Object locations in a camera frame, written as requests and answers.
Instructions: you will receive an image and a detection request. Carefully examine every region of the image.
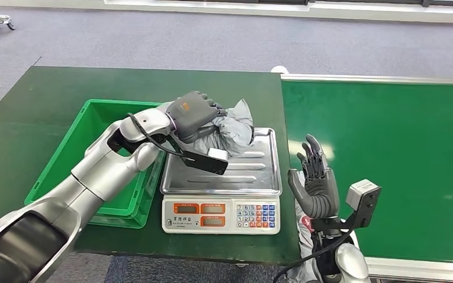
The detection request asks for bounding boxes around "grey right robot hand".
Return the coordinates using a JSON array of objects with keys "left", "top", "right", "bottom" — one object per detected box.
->
[{"left": 287, "top": 134, "right": 341, "bottom": 220}]

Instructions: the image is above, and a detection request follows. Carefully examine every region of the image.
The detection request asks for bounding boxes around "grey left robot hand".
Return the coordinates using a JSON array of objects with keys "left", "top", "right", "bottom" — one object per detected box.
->
[{"left": 166, "top": 91, "right": 228, "bottom": 144}]

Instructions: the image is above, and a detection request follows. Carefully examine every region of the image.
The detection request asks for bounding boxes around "plain grey plastic mailer package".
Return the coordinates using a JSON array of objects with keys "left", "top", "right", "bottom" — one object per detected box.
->
[{"left": 157, "top": 98, "right": 256, "bottom": 158}]

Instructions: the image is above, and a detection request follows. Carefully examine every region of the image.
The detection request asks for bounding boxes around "green conveyor belt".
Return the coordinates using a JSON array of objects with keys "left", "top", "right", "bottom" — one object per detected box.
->
[{"left": 281, "top": 80, "right": 453, "bottom": 263}]

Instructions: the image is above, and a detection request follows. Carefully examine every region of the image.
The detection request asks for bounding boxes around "electronic scale with steel pan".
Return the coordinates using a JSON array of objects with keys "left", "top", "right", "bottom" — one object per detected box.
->
[{"left": 160, "top": 127, "right": 283, "bottom": 235}]

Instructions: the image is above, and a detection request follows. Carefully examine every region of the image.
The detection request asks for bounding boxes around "green plastic crate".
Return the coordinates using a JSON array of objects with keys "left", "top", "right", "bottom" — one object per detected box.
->
[{"left": 24, "top": 98, "right": 168, "bottom": 230}]

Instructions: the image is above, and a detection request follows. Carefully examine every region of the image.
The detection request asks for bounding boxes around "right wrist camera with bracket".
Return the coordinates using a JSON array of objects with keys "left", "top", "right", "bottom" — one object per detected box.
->
[{"left": 345, "top": 179, "right": 382, "bottom": 230}]

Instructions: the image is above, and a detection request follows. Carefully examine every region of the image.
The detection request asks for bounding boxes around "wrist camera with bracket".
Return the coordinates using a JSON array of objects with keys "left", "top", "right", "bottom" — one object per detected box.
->
[
  {"left": 345, "top": 179, "right": 382, "bottom": 230},
  {"left": 167, "top": 134, "right": 229, "bottom": 176}
]

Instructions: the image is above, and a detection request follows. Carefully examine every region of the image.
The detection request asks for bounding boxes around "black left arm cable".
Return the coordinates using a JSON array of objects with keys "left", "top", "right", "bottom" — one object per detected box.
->
[{"left": 126, "top": 113, "right": 185, "bottom": 158}]

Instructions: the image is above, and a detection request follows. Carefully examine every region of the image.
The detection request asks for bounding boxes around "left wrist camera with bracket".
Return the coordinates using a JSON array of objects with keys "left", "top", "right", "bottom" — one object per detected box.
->
[{"left": 167, "top": 134, "right": 229, "bottom": 176}]

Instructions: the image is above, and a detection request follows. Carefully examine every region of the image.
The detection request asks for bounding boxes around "aluminium conveyor side rail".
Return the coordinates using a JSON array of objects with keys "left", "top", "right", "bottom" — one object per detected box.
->
[
  {"left": 365, "top": 256, "right": 453, "bottom": 283},
  {"left": 280, "top": 73, "right": 453, "bottom": 85}
]

